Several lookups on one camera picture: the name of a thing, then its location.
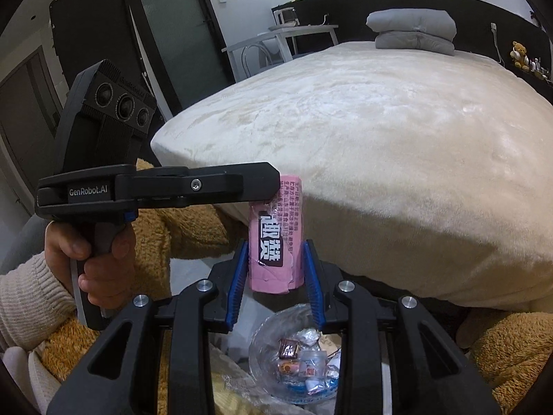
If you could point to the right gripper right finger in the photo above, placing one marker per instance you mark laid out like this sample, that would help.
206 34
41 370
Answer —
391 351

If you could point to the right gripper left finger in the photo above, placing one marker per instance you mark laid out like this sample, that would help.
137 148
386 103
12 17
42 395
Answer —
119 373

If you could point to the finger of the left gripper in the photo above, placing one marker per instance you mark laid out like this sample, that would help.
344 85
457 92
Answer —
177 187

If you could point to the blue white wrapper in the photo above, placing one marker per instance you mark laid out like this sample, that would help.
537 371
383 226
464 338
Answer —
332 372

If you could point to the small pink carton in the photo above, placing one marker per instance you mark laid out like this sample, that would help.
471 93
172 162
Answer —
275 240

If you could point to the dark red snack wrapper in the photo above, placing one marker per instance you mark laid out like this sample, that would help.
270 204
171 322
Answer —
288 349

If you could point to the clear plastic cup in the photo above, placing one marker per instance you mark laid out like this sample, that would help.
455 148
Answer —
312 363

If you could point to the left forearm beige sleeve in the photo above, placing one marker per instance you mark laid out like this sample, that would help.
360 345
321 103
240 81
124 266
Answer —
33 303

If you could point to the clear plastic trash bag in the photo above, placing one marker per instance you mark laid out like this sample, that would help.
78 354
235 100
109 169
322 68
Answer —
296 323

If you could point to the left bare hand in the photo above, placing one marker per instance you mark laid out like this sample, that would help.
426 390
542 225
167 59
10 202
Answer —
107 278

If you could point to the dark glass door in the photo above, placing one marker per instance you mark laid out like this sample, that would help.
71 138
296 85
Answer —
183 45

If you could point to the white chair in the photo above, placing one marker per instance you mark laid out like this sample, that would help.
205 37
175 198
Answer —
265 58

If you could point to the white desk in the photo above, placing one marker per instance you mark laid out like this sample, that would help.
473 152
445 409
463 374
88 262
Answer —
280 36

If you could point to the bed with beige blanket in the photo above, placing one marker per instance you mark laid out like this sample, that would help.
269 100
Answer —
426 172

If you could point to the small white appliance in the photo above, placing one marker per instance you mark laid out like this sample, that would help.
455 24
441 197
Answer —
286 17

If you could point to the grey folded pillow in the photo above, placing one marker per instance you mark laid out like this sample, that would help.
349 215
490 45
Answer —
414 29

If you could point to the teddy bear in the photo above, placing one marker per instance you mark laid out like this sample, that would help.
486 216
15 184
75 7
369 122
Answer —
519 56

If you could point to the black headboard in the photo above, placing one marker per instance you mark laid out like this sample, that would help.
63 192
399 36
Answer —
473 26

